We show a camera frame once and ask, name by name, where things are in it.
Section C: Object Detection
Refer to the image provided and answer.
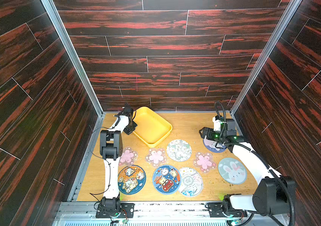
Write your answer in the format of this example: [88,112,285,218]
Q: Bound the blue cartoon round coaster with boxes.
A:
[152,165,182,195]

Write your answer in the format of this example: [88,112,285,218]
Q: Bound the metal frame post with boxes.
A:
[230,0,303,115]
[40,0,104,116]

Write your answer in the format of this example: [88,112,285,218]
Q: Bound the right metal frame post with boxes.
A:
[230,0,303,115]

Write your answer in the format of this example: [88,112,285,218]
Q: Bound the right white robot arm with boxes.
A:
[199,115,297,225]

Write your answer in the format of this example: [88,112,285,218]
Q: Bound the purple bunny round coaster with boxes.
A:
[203,139,227,153]

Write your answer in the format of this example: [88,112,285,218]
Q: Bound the green bunny round coaster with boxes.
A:
[218,158,247,185]

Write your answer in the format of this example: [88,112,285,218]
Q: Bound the orange cartoon round coaster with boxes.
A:
[118,165,146,195]

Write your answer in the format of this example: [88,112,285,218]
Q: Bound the white wave round coaster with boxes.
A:
[178,167,203,197]

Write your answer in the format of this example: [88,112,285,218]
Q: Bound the left metal frame post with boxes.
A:
[40,0,104,116]

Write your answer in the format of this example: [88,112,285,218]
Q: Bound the yellow plastic storage box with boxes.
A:
[134,106,173,148]

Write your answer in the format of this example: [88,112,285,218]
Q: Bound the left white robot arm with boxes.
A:
[91,104,137,201]

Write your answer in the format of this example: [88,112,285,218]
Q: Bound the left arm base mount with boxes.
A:
[95,197,135,219]

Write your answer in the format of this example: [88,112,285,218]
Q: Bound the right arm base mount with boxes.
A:
[205,195,248,218]

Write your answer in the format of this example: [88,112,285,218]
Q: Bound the white floral round coaster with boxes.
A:
[166,139,192,162]

